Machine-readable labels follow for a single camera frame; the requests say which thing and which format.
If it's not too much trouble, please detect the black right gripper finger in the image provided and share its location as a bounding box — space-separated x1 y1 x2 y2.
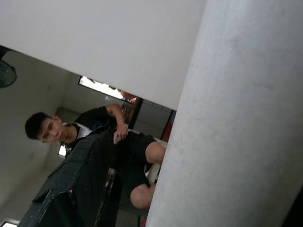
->
18 131 124 227

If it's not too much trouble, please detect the white plastic table leg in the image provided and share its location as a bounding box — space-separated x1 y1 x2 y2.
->
143 0 303 227

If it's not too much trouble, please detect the seated person in black clothes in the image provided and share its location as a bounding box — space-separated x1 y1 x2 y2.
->
25 104 168 210

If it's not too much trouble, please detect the bright window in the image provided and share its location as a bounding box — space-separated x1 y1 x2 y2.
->
78 75 124 100

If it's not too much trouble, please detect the black wall fan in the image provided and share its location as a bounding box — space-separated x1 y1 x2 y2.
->
0 46 18 89

